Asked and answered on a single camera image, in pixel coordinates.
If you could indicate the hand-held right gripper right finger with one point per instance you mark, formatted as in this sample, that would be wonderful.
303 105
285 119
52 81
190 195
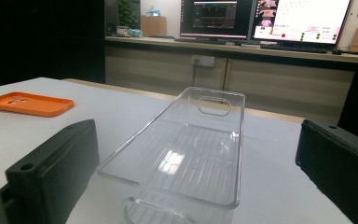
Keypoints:
338 165

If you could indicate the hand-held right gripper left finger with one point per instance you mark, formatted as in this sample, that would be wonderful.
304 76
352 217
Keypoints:
52 174

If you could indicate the orange phone case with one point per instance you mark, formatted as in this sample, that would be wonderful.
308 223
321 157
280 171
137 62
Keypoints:
43 107

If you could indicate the clear plastic bin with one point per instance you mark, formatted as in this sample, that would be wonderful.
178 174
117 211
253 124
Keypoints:
199 155

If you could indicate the long beige counter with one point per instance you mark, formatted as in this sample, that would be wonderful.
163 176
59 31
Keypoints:
286 81

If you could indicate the black computer mouse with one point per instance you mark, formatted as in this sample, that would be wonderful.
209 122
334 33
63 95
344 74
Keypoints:
337 52

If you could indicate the black keyboard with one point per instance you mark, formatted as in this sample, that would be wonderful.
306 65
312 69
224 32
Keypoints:
199 40
292 48

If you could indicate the bright screen monitor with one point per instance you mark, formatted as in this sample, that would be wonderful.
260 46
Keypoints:
307 18

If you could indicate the small jar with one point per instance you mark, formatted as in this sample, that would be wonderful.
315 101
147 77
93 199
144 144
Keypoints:
121 31

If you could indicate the blue packet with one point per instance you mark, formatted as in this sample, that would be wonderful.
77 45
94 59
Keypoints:
153 12
135 33

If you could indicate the green plant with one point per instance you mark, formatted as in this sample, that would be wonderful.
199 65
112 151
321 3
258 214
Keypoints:
127 12

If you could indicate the brown cardboard box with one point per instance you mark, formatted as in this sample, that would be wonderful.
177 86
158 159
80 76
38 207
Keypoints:
154 26

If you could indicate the dark screen monitor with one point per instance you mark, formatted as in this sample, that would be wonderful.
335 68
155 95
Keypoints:
217 18

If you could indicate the white wall socket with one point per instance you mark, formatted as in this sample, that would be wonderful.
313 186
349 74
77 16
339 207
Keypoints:
203 60

